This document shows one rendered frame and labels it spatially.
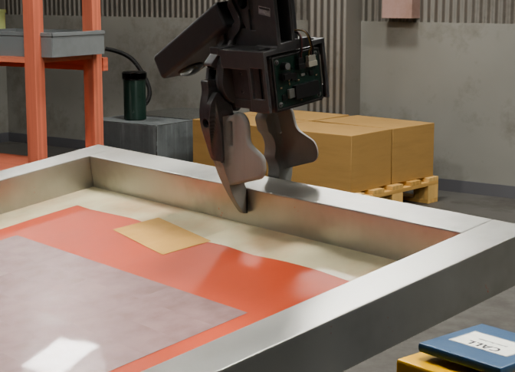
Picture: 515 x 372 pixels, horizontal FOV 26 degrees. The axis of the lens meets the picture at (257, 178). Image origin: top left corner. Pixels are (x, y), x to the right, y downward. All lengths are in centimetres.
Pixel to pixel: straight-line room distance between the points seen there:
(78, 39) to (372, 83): 226
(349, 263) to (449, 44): 651
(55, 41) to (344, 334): 553
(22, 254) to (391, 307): 41
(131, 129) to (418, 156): 189
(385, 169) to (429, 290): 590
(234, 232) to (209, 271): 10
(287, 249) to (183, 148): 655
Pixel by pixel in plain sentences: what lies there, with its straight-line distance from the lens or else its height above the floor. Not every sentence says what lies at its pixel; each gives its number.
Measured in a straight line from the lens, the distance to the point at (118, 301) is 87.
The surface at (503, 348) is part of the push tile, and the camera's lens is 111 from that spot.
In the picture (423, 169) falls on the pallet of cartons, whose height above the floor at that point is 21.
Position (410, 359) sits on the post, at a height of 95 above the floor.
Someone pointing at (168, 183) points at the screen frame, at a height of 112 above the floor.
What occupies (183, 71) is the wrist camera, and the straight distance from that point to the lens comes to 104.
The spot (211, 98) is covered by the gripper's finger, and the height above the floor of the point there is 122.
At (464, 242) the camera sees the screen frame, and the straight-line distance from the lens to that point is 81.
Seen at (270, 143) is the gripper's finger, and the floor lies 117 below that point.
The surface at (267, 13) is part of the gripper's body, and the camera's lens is 93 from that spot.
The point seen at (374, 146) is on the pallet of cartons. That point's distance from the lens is 653.
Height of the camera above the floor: 131
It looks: 10 degrees down
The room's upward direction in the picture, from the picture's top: straight up
